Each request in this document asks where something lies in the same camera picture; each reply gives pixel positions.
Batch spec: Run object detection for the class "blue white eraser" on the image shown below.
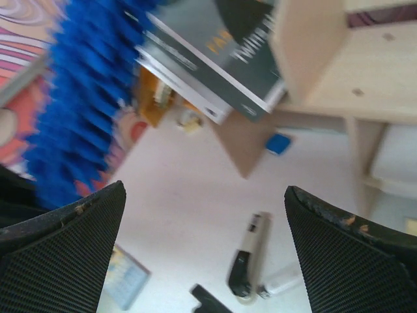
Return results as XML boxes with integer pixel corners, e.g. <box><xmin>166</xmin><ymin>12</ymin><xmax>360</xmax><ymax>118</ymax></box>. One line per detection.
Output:
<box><xmin>265</xmin><ymin>134</ymin><xmax>292</xmax><ymax>155</ymax></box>

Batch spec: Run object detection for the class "yellow sticky note pad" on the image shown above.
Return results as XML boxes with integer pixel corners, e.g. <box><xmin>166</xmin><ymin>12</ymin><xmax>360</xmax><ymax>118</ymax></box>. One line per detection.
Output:
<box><xmin>405</xmin><ymin>217</ymin><xmax>417</xmax><ymax>236</ymax></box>

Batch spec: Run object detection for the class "blue yellow calculator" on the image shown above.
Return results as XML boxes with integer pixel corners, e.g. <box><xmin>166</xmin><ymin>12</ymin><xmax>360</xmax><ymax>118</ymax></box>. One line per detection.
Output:
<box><xmin>103</xmin><ymin>245</ymin><xmax>151</xmax><ymax>311</ymax></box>

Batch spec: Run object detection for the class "white black stapler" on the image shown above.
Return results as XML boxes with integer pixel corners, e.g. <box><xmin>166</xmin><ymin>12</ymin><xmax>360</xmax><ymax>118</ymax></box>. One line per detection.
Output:
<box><xmin>227</xmin><ymin>211</ymin><xmax>272</xmax><ymax>305</ymax></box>

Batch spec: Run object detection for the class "light wooden bookshelf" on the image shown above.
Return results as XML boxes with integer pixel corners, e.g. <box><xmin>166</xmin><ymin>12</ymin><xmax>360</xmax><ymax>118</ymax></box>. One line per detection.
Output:
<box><xmin>211</xmin><ymin>1</ymin><xmax>416</xmax><ymax>217</ymax></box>

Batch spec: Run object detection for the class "black white Twins story book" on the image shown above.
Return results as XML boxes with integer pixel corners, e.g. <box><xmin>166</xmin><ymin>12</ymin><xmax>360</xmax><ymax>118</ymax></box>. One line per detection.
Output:
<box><xmin>142</xmin><ymin>1</ymin><xmax>286</xmax><ymax>121</ymax></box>

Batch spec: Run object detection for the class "blue microfiber duster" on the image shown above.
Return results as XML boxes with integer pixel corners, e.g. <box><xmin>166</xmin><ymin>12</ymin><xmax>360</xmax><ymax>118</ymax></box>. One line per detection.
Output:
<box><xmin>23</xmin><ymin>1</ymin><xmax>159</xmax><ymax>210</ymax></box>

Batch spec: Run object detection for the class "white spiral notebook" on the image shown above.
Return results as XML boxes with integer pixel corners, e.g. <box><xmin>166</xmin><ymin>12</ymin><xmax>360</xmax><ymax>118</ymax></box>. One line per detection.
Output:
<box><xmin>370</xmin><ymin>125</ymin><xmax>416</xmax><ymax>199</ymax></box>

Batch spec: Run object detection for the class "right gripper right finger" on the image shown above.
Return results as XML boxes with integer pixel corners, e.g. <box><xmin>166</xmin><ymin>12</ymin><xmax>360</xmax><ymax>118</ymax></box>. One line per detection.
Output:
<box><xmin>284</xmin><ymin>186</ymin><xmax>416</xmax><ymax>312</ymax></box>

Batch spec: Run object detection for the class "white black utility knife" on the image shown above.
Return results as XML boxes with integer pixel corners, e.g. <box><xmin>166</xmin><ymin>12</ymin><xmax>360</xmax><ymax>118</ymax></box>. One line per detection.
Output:
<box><xmin>257</xmin><ymin>263</ymin><xmax>304</xmax><ymax>299</ymax></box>

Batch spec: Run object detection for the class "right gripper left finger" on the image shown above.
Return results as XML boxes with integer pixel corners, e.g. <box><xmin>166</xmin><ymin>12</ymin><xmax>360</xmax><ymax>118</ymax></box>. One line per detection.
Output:
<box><xmin>1</xmin><ymin>181</ymin><xmax>126</xmax><ymax>312</ymax></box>

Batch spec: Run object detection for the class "brass padlock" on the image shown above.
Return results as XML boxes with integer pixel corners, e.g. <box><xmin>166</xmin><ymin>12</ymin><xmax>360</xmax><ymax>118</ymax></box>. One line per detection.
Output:
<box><xmin>177</xmin><ymin>110</ymin><xmax>203</xmax><ymax>134</ymax></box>

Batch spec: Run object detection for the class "black small tool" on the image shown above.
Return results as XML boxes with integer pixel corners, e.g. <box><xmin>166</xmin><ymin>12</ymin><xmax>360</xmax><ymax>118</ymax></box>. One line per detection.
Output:
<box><xmin>190</xmin><ymin>284</ymin><xmax>232</xmax><ymax>313</ymax></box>

